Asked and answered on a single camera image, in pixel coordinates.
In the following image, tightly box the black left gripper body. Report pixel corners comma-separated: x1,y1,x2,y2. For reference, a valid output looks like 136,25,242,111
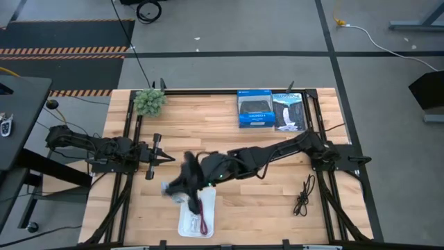
138,133,162,181

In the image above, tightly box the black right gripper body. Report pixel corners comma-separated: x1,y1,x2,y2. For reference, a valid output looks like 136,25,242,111
182,151,218,215

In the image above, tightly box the light blue USB-C cable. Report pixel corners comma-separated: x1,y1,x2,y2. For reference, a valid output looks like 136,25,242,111
160,181,187,205

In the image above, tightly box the white USB-C cable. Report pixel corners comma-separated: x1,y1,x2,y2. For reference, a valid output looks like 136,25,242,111
182,208,200,233

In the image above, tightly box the maroon USB-C cable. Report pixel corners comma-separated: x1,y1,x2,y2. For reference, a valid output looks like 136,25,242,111
197,199,209,236

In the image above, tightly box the white plastic bin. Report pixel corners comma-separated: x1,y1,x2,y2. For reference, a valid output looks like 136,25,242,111
177,186,217,239

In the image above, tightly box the green artificial plant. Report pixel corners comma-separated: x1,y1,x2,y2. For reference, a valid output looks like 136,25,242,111
133,87,168,118

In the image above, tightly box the blue game controller box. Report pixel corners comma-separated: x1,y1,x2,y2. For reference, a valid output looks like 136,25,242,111
237,89,277,129

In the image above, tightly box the dark upright product box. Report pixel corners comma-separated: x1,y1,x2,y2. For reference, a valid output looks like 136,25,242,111
272,92,308,133

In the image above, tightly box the black desk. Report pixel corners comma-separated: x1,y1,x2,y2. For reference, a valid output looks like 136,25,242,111
0,74,93,233

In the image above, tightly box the black hazard striped floor mat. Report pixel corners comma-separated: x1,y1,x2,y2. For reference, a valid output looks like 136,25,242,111
0,19,136,97

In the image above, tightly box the car key fob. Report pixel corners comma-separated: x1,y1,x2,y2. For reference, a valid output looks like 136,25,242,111
0,112,15,138

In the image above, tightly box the black floor stand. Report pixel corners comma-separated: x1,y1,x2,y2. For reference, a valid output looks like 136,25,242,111
408,69,444,124

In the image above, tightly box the gray metal floor foot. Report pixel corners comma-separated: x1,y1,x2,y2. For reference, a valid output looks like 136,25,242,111
388,1,444,31

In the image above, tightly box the black metal table frame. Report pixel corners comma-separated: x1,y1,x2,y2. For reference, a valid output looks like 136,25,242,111
83,78,386,250

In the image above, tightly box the black USB-C cable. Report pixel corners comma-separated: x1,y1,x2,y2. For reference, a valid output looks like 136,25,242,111
293,173,316,217

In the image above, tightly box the long black floor cable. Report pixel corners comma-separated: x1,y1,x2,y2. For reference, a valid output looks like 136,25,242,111
110,0,153,88

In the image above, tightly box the coiled black floor cable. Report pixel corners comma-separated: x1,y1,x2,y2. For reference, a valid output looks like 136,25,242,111
135,0,163,24

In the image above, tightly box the yellow floor cable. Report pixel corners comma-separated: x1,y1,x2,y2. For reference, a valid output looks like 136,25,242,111
0,66,21,78
332,0,347,27

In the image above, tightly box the white floor cable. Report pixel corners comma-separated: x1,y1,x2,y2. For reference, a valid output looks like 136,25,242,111
345,23,440,72

